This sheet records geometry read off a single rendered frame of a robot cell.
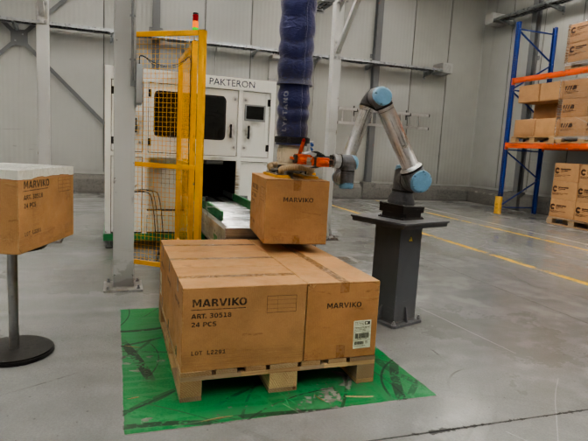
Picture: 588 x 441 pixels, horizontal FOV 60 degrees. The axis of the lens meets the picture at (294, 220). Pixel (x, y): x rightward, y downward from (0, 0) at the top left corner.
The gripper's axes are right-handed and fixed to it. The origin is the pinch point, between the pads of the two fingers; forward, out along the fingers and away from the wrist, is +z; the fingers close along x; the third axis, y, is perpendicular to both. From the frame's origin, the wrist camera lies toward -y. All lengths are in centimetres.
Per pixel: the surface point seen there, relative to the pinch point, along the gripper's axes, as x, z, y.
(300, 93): 41.2, -0.9, 17.3
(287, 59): 61, 9, 20
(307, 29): 80, -2, 15
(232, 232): -56, 30, 53
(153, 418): -114, 92, -85
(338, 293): -64, 4, -73
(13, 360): -112, 157, -15
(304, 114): 28.4, -5.0, 17.5
